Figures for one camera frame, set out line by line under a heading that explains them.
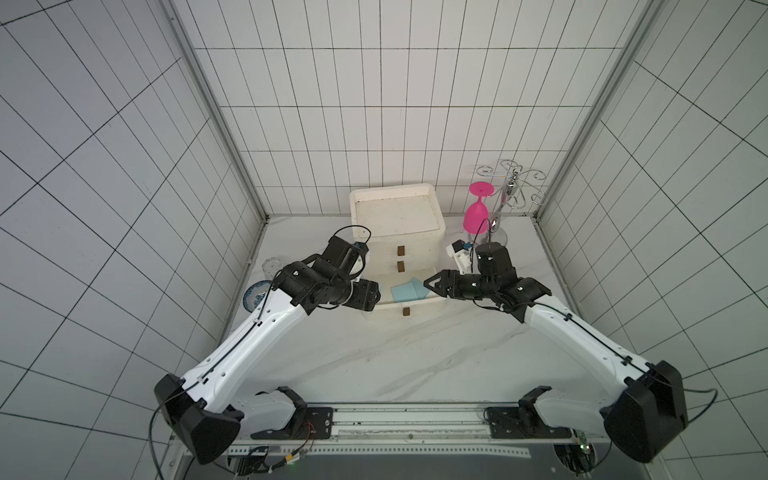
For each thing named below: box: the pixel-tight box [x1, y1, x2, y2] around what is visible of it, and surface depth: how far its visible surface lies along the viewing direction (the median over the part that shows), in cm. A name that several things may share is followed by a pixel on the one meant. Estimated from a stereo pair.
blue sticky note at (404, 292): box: [390, 282, 418, 302], surface depth 98 cm
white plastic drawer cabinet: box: [350, 183, 446, 305], surface depth 89 cm
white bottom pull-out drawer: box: [362, 271, 448, 318], surface depth 93 cm
